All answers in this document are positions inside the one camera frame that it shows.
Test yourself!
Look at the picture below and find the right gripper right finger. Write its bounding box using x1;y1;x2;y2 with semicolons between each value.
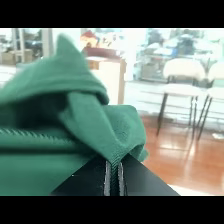
117;153;181;197

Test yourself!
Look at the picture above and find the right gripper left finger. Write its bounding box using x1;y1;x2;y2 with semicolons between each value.
49;155;112;197

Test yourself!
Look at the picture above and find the green garment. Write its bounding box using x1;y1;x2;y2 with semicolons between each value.
0;33;150;197

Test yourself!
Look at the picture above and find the white chair with black legs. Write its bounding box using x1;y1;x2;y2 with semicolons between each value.
196;61;224;141
155;58;206;140

